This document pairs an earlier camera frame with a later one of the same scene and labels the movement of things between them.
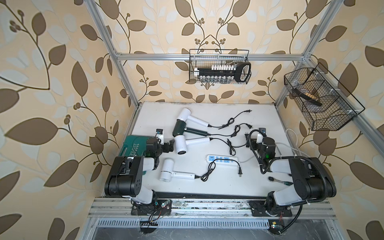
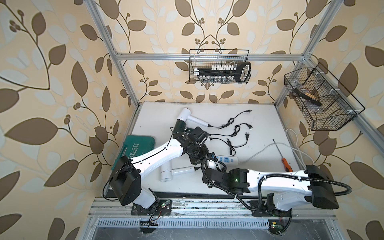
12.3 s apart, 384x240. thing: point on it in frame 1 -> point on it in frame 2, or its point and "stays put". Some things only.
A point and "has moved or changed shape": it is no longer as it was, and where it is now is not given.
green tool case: (134, 146) stays put
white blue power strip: (217, 159) stays put
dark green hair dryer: (179, 129) stays put
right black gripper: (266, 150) -> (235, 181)
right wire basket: (327, 104) stays put
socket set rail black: (241, 72) stays put
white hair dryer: (167, 173) has moved or changed shape
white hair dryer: (184, 115) stays put
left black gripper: (165, 146) -> (206, 152)
